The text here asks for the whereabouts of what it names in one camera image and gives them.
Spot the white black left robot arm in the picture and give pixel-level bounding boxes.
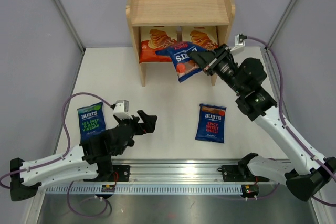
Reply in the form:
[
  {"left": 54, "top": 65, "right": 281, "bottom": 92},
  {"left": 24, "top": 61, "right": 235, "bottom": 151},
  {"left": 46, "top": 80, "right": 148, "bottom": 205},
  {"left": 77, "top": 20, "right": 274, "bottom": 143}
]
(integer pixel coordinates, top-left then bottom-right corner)
[{"left": 10, "top": 110, "right": 158, "bottom": 201}]

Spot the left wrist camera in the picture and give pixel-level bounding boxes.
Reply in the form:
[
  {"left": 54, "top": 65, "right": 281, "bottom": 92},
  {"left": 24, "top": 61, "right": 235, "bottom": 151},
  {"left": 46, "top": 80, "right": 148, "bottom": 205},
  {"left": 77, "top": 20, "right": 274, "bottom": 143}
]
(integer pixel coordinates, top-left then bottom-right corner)
[{"left": 113, "top": 100, "right": 132, "bottom": 120}]

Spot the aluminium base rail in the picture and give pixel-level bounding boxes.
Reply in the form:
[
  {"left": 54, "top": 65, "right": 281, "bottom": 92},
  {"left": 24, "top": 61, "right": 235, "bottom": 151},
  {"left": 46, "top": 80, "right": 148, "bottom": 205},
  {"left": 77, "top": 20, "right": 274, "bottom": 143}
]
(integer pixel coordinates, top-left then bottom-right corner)
[{"left": 45, "top": 159, "right": 277, "bottom": 197}]

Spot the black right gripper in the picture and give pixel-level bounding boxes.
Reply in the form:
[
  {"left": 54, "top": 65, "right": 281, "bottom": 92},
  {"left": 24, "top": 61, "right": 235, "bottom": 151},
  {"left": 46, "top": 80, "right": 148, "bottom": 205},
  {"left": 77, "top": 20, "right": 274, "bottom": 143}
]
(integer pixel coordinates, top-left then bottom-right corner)
[{"left": 187, "top": 44, "right": 246, "bottom": 95}]

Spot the blue sea salt vinegar bag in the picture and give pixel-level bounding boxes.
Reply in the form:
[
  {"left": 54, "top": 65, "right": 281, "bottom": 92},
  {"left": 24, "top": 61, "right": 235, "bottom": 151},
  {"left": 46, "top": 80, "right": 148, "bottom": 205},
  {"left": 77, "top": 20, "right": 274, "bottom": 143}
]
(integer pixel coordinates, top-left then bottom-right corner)
[{"left": 77, "top": 102, "right": 106, "bottom": 143}]

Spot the aluminium frame post left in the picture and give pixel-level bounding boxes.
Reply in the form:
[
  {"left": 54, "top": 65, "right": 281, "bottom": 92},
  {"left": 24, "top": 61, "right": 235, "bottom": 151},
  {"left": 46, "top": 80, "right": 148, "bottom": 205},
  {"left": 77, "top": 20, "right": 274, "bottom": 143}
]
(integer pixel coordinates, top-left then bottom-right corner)
[{"left": 52, "top": 0, "right": 86, "bottom": 54}]

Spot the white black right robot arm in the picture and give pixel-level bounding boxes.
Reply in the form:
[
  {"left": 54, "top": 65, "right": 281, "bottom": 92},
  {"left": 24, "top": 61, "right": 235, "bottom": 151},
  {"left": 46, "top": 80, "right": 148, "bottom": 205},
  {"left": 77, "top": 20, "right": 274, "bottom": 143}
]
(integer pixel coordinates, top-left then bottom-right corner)
[{"left": 188, "top": 45, "right": 335, "bottom": 201}]

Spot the aluminium frame post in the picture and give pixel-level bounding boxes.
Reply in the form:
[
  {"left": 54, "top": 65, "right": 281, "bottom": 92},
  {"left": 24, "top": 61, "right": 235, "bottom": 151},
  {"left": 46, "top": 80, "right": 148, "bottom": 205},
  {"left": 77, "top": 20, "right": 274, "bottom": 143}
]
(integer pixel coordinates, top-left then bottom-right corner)
[
  {"left": 52, "top": 0, "right": 86, "bottom": 54},
  {"left": 268, "top": 0, "right": 299, "bottom": 46}
]

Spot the blue spicy chilli bag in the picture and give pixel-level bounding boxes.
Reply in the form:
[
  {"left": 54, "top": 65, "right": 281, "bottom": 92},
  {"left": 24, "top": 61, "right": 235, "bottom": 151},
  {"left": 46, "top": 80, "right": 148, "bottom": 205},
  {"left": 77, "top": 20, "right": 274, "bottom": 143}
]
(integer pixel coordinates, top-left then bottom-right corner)
[
  {"left": 155, "top": 42, "right": 206, "bottom": 83},
  {"left": 195, "top": 103, "right": 226, "bottom": 144}
]

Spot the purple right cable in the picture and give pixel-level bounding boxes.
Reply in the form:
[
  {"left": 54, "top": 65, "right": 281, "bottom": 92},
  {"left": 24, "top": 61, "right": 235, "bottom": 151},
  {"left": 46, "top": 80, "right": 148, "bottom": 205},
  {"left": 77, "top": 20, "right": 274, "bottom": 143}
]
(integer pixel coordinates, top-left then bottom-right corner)
[{"left": 217, "top": 36, "right": 336, "bottom": 208}]

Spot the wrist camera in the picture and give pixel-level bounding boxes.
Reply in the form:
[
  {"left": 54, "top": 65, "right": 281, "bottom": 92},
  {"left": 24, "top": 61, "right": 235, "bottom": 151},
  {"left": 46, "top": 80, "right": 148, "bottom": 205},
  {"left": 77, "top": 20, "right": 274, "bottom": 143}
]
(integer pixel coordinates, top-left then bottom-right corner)
[
  {"left": 230, "top": 34, "right": 247, "bottom": 55},
  {"left": 113, "top": 100, "right": 132, "bottom": 120}
]

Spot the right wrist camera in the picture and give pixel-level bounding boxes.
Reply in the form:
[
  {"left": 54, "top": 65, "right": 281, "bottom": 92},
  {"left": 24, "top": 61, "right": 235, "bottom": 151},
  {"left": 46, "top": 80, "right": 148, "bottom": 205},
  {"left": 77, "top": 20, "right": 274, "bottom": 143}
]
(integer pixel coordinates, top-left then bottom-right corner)
[{"left": 230, "top": 34, "right": 247, "bottom": 55}]

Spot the aluminium frame post right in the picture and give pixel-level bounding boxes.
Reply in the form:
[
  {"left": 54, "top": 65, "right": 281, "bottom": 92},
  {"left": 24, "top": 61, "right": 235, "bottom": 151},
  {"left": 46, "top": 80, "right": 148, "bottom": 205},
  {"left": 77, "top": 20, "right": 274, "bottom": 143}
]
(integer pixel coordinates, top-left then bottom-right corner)
[{"left": 268, "top": 0, "right": 299, "bottom": 46}]

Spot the cassava chips bag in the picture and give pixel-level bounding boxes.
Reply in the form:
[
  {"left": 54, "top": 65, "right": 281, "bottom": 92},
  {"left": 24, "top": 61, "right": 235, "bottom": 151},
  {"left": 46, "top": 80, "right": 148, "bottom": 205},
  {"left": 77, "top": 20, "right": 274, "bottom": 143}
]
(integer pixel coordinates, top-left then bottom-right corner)
[
  {"left": 181, "top": 26, "right": 218, "bottom": 50},
  {"left": 139, "top": 26, "right": 177, "bottom": 63}
]

